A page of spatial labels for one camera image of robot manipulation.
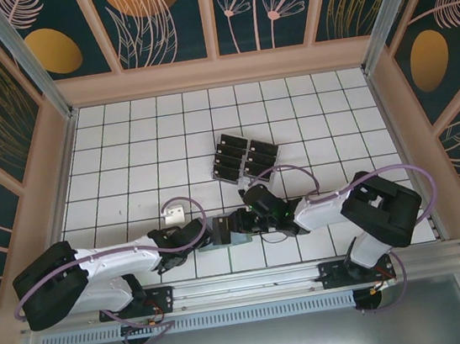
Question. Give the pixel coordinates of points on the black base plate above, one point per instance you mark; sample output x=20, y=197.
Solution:
x=163, y=297
x=332, y=273

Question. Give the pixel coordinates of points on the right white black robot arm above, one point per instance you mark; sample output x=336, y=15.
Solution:
x=320, y=211

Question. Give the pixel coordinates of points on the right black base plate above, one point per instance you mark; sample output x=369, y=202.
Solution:
x=332, y=273

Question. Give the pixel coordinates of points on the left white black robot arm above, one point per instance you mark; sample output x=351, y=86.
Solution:
x=115, y=263

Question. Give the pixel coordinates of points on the rack of black cartridges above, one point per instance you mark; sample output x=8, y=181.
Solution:
x=224, y=179

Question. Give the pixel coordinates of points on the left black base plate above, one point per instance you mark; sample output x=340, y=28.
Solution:
x=163, y=297

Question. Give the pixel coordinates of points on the aluminium frame post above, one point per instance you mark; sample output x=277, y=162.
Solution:
x=30, y=58
x=393, y=10

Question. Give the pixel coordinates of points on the long aluminium rail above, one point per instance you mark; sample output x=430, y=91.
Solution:
x=245, y=284

